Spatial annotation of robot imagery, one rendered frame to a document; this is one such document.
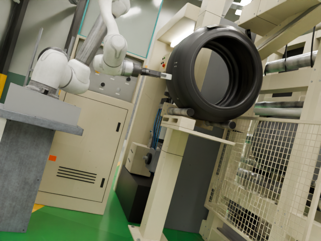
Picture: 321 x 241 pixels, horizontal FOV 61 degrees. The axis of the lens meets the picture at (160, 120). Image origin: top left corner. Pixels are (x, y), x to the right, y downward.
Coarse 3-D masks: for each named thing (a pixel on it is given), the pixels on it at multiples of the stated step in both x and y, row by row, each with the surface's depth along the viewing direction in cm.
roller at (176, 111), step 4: (172, 108) 181; (176, 108) 174; (180, 108) 168; (184, 108) 161; (188, 108) 156; (172, 112) 177; (176, 112) 170; (180, 112) 163; (184, 112) 157; (188, 112) 153; (192, 112) 154
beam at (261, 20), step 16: (256, 0) 183; (272, 0) 164; (288, 0) 151; (304, 0) 147; (320, 0) 145; (240, 16) 198; (256, 16) 178; (272, 16) 172; (288, 16) 167; (256, 32) 200
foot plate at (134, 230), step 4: (132, 228) 200; (136, 228) 202; (132, 232) 192; (136, 232) 194; (132, 236) 187; (136, 236) 188; (140, 236) 190; (164, 236) 202; (136, 240) 181; (140, 240) 182; (144, 240) 185; (148, 240) 187; (152, 240) 189; (160, 240) 193; (164, 240) 194
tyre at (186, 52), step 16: (208, 32) 154; (224, 32) 156; (240, 32) 161; (176, 48) 165; (192, 48) 151; (208, 48) 186; (224, 48) 186; (240, 48) 178; (256, 48) 165; (192, 64) 151; (240, 64) 187; (256, 64) 163; (176, 80) 155; (192, 80) 152; (240, 80) 189; (256, 80) 163; (176, 96) 163; (192, 96) 153; (224, 96) 190; (240, 96) 186; (256, 96) 164; (208, 112) 157; (224, 112) 158; (240, 112) 163
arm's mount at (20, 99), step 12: (12, 84) 137; (12, 96) 137; (24, 96) 139; (36, 96) 142; (48, 96) 144; (12, 108) 138; (24, 108) 140; (36, 108) 142; (48, 108) 145; (60, 108) 147; (72, 108) 150; (60, 120) 148; (72, 120) 151
